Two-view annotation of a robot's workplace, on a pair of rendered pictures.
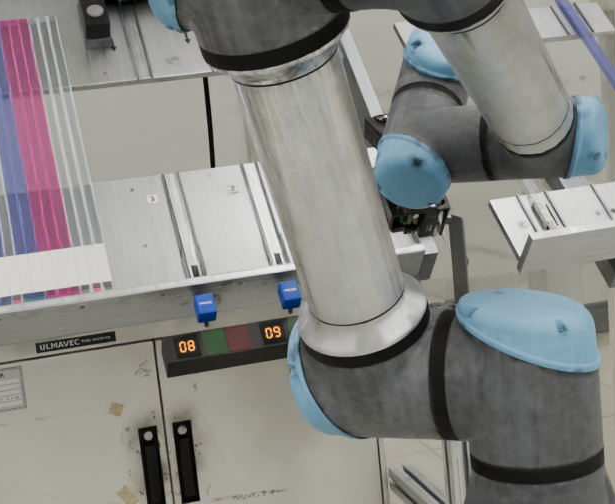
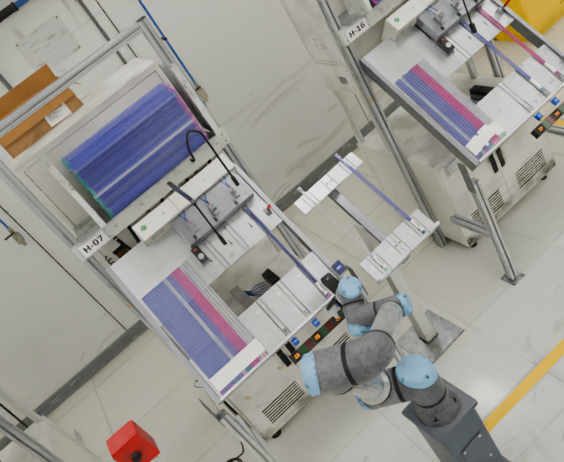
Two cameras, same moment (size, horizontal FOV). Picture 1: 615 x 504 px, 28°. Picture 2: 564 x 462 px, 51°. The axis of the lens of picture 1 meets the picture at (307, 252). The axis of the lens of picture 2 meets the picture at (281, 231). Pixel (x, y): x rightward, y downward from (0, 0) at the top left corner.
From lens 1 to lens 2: 1.24 m
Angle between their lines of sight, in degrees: 22
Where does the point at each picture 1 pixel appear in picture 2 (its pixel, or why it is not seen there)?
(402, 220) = not seen: hidden behind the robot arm
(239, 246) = (292, 313)
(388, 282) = (381, 386)
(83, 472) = (265, 370)
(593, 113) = (406, 304)
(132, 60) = (220, 262)
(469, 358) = (406, 390)
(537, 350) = (424, 385)
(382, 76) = (241, 102)
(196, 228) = (276, 314)
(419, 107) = (354, 312)
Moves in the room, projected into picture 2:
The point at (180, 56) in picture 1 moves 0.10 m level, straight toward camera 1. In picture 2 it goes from (233, 251) to (239, 262)
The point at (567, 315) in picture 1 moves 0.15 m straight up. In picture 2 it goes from (426, 370) to (408, 342)
